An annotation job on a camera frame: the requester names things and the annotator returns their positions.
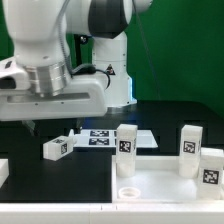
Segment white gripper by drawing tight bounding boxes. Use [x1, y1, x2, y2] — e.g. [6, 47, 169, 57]
[0, 57, 107, 132]

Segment white square tabletop tray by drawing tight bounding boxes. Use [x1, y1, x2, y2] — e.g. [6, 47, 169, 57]
[112, 156, 224, 204]

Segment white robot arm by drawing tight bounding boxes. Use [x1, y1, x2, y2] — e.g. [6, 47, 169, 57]
[0, 0, 153, 125]

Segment white marker sheet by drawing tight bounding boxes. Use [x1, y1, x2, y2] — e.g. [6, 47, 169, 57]
[69, 129, 158, 148]

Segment white left barrier block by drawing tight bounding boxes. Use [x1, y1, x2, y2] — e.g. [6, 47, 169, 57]
[0, 159, 9, 188]

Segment white front barrier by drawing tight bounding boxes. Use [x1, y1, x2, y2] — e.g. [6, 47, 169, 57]
[0, 201, 224, 224]

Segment grey cable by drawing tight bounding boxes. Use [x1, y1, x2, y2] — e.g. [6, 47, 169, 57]
[131, 0, 161, 101]

